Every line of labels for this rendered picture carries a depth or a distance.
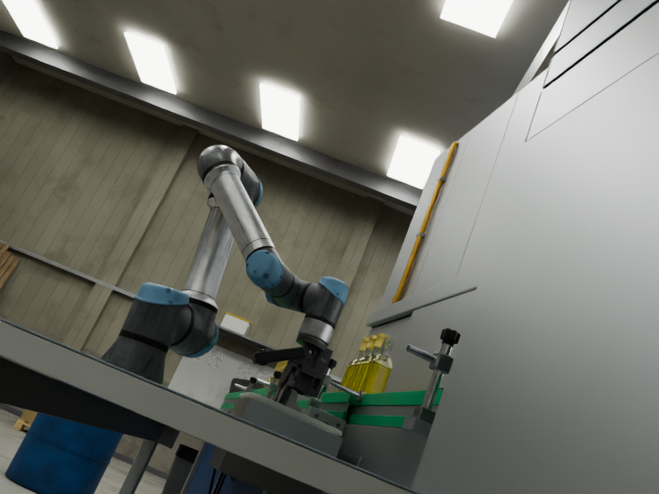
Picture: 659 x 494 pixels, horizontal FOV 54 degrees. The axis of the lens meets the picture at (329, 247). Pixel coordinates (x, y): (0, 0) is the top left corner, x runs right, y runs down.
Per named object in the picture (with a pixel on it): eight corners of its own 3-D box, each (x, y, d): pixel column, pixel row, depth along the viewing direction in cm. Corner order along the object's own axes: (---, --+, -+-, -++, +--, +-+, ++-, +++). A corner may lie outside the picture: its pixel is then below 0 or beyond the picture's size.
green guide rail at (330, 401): (344, 421, 161) (355, 392, 164) (340, 420, 161) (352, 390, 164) (234, 415, 323) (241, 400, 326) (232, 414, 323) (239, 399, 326)
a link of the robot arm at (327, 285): (325, 284, 158) (355, 292, 154) (308, 324, 154) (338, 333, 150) (314, 271, 151) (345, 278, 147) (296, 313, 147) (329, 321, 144)
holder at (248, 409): (352, 484, 135) (365, 448, 138) (234, 433, 130) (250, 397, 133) (329, 476, 151) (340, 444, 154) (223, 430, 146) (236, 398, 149)
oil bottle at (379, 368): (368, 436, 165) (396, 359, 172) (349, 427, 164) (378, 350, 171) (361, 435, 170) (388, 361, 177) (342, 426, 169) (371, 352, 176)
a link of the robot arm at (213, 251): (141, 341, 155) (210, 149, 174) (175, 358, 168) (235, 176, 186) (182, 349, 150) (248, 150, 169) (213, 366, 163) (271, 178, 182)
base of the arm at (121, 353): (86, 365, 137) (105, 321, 141) (105, 373, 152) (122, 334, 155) (152, 387, 137) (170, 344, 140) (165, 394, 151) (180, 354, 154)
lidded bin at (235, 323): (245, 340, 1023) (251, 326, 1031) (244, 335, 990) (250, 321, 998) (221, 329, 1025) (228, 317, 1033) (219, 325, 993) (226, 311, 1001)
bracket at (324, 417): (336, 449, 154) (347, 420, 157) (302, 433, 153) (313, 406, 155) (332, 448, 158) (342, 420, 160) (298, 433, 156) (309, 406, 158)
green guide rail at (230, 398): (318, 410, 160) (329, 380, 163) (314, 409, 160) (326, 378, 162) (222, 409, 322) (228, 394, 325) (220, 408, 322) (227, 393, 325)
